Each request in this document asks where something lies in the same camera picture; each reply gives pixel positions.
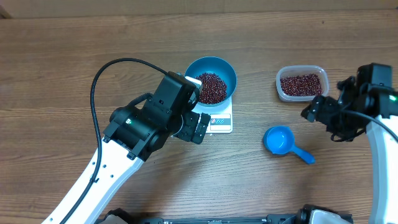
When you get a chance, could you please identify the blue plastic measuring scoop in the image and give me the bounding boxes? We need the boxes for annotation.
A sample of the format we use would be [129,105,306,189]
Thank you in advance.
[263,126,315,164]

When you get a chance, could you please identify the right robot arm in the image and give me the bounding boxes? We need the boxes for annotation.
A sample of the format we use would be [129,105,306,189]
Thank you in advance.
[301,63,397,223]

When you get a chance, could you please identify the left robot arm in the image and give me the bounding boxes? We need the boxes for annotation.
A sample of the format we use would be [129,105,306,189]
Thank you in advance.
[44,72,210,223]

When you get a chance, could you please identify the white digital kitchen scale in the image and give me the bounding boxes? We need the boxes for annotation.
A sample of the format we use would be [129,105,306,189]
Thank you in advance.
[193,96,233,134]

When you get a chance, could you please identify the blue metal bowl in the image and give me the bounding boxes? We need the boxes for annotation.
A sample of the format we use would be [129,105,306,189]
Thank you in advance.
[185,57,237,103]

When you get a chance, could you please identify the red adzuki beans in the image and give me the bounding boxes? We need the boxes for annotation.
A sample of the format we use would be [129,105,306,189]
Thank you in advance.
[196,73,227,105]

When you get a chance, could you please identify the clear plastic food container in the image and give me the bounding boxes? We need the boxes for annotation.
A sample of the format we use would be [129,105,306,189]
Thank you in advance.
[275,65,330,103]

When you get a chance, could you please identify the right black cable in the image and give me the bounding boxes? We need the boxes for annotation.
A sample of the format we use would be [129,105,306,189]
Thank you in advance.
[329,76,398,144]

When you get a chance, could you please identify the black cable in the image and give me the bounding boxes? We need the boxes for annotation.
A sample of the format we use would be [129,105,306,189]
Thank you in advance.
[58,57,169,224]
[329,76,398,144]

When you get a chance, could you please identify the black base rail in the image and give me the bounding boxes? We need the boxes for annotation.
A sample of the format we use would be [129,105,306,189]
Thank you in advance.
[96,203,354,224]

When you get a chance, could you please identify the left black cable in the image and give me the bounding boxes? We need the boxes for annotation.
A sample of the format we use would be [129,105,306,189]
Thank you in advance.
[58,57,169,224]

